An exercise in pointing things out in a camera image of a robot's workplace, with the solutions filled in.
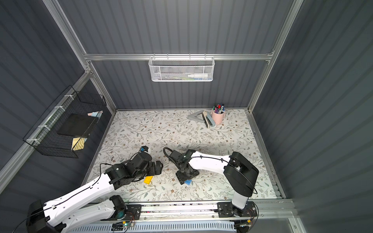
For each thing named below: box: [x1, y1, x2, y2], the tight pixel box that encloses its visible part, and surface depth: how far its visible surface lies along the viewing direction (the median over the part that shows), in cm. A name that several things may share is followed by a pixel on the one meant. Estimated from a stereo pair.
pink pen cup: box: [211, 108, 226, 125], surface depth 110 cm
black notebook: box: [57, 113, 99, 138], surface depth 75 cm
